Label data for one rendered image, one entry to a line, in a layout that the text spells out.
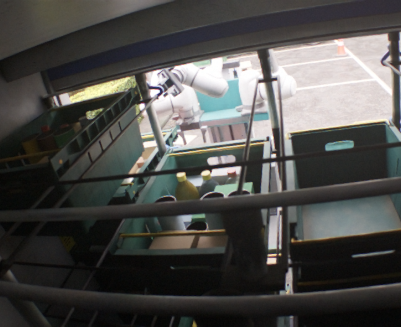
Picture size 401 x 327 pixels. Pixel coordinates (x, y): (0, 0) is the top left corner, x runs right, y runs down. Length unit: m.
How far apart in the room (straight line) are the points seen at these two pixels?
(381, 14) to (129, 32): 0.84
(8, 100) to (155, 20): 0.66
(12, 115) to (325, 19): 1.19
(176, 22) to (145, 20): 0.10
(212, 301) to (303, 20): 1.07
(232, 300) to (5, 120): 1.20
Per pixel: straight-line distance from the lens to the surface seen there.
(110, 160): 1.08
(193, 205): 0.35
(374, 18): 1.25
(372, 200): 1.28
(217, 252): 0.79
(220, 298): 0.25
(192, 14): 0.99
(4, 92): 1.37
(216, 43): 1.23
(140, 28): 1.05
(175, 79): 1.49
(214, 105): 2.46
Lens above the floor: 2.24
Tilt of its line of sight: 25 degrees down
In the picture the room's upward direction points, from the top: 15 degrees counter-clockwise
